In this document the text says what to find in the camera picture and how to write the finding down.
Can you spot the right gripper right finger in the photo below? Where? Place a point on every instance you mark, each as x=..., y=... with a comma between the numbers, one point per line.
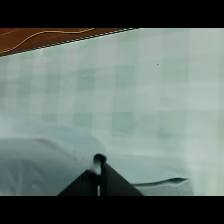
x=116, y=185

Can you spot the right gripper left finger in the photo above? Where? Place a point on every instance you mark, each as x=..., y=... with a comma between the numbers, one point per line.
x=84, y=185

